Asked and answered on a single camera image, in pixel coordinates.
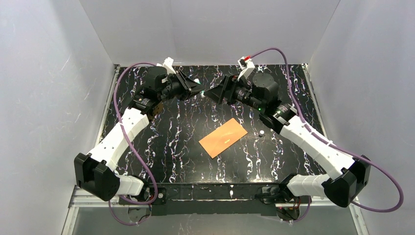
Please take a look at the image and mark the orange envelope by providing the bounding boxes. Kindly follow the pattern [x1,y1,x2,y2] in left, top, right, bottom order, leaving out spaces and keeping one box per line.
[199,118,248,159]

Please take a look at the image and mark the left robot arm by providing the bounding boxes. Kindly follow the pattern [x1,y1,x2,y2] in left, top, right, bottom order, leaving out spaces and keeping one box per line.
[74,66,204,201]

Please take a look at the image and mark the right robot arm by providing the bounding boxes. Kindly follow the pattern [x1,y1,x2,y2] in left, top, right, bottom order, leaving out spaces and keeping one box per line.
[204,73,370,208]

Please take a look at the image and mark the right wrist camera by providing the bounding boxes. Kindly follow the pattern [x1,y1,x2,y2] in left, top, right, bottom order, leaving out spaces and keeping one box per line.
[237,56,255,81]

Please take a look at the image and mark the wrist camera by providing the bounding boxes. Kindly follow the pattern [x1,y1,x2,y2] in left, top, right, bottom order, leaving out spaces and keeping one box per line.
[237,56,255,81]
[162,57,176,74]

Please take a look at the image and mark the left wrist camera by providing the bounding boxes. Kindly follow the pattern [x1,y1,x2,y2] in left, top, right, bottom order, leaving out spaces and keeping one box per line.
[162,57,176,74]

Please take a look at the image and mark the aluminium front frame rail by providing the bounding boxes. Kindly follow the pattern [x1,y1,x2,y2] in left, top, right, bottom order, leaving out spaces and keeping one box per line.
[62,184,368,235]

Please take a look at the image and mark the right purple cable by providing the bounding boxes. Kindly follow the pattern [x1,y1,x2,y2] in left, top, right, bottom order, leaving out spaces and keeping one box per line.
[250,47,405,224]

